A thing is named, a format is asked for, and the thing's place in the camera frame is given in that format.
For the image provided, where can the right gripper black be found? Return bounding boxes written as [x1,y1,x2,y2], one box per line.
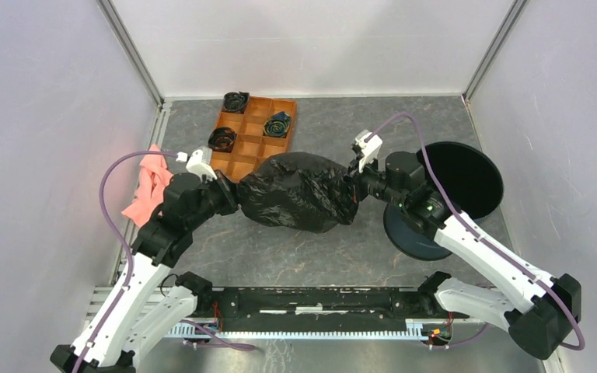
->
[333,152,406,209]

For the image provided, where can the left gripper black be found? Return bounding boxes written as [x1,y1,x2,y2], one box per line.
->
[186,169,255,230]

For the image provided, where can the black trash bag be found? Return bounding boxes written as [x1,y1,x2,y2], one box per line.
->
[236,152,359,233]

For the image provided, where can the dark blue trash bin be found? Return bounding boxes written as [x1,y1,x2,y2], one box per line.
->
[383,141,504,261]

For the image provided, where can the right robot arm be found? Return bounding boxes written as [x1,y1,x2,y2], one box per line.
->
[347,152,585,361]

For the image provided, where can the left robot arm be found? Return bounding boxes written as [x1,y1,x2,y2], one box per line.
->
[50,172,238,372]

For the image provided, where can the rolled tie red black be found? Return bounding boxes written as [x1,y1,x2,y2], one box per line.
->
[208,127,237,153]

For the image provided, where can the orange compartment tray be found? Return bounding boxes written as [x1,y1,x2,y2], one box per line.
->
[210,96,298,182]

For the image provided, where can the pink cloth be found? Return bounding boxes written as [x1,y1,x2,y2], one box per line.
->
[121,145,176,228]

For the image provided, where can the rolled tie blue yellow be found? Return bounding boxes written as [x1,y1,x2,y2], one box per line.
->
[264,111,292,138]

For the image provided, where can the rolled tie dark far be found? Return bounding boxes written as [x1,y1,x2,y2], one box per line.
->
[222,91,250,113]

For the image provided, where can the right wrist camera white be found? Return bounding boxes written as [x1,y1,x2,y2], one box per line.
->
[352,130,383,173]

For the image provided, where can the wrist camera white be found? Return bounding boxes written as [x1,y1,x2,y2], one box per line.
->
[176,146,217,181]
[352,130,383,173]

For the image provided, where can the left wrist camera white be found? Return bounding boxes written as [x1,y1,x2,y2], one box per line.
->
[176,146,217,181]

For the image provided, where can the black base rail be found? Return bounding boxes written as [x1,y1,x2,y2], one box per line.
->
[189,287,466,333]

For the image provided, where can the aluminium frame post left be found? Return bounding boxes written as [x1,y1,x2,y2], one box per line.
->
[96,0,165,107]

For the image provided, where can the aluminium frame post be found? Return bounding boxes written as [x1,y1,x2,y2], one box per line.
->
[96,0,165,107]
[462,0,529,105]

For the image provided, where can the aluminium frame post right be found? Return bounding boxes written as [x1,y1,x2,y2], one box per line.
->
[462,0,529,105]

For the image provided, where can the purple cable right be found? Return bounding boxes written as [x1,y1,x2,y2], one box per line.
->
[368,112,586,351]

